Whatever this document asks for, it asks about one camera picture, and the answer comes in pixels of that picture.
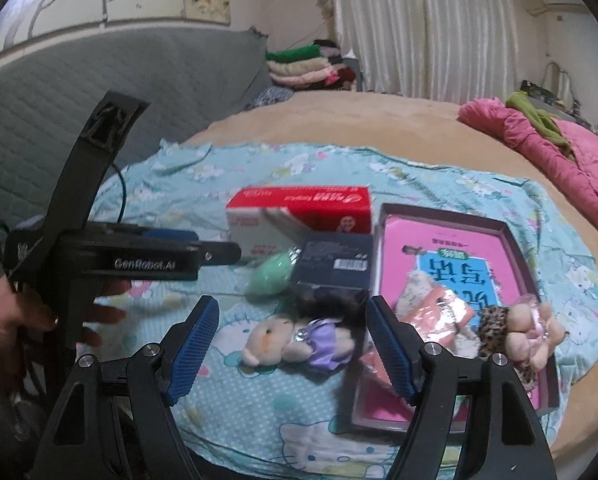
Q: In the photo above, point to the pink book with blue label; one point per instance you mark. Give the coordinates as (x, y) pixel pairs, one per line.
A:
(429, 245)

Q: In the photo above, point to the cluttered dresser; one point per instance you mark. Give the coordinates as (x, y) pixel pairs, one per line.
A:
(539, 87)

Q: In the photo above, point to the pink quilt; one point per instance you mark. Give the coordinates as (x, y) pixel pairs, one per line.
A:
(594, 170)

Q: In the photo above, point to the dark floral pillow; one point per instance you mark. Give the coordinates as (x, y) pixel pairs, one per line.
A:
(271, 96)

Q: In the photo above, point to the dark blue box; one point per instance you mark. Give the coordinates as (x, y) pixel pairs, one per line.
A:
(334, 260)

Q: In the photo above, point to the grey quilted headboard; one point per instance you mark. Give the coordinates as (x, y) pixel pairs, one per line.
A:
(54, 110)

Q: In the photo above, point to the white curtain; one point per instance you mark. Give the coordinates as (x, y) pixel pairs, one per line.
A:
(429, 25)

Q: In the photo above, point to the teddy bear with silver crown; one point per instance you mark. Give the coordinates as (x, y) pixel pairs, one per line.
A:
(521, 330)

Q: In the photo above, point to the mint green soft toy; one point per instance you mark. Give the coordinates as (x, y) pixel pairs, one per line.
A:
(269, 275)

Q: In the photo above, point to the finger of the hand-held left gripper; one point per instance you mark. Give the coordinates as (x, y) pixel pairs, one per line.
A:
(219, 254)
(169, 235)

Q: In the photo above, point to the pink tissue packet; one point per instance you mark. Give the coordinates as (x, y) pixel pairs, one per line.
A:
(439, 317)

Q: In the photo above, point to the red and white tissue box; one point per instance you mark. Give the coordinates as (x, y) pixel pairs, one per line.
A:
(299, 200)

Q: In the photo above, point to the stack of folded clothes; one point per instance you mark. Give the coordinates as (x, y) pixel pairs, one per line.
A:
(299, 67)

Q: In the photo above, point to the leopard print scrunchie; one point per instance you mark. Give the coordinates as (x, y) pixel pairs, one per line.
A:
(494, 330)

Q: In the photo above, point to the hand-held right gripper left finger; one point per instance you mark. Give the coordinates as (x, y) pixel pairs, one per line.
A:
(194, 355)

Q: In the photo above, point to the person's left hand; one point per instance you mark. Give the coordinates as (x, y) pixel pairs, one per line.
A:
(9, 325)

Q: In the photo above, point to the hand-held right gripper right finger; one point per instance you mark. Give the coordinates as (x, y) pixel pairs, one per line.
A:
(394, 350)

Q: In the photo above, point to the blue cartoon cat printed blanket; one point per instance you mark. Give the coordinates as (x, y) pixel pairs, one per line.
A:
(554, 260)

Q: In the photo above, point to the green cloth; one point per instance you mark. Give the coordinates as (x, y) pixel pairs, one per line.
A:
(534, 115)

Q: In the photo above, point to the bed with beige sheet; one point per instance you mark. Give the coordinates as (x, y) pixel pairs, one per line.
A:
(379, 120)

